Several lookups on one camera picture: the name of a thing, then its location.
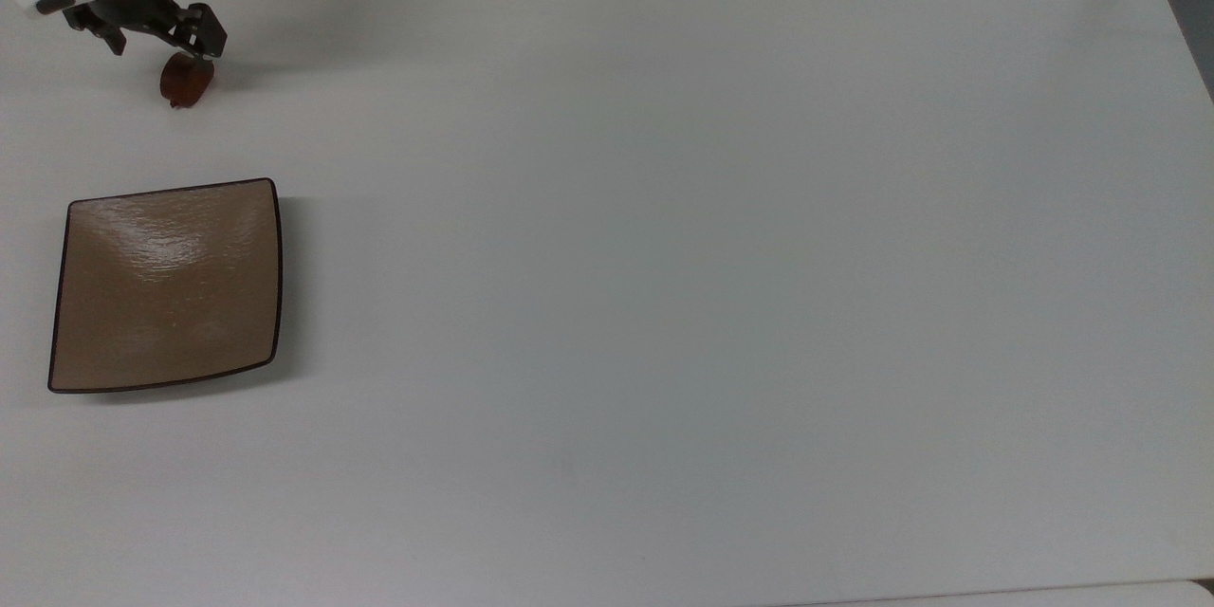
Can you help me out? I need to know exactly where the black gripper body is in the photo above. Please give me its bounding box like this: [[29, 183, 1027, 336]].
[[61, 0, 196, 46]]

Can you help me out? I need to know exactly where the square brown ceramic plate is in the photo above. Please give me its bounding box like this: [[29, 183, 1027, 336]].
[[47, 176, 285, 395]]

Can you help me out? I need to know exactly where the small brown chestnut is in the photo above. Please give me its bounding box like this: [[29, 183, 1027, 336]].
[[158, 52, 217, 111]]

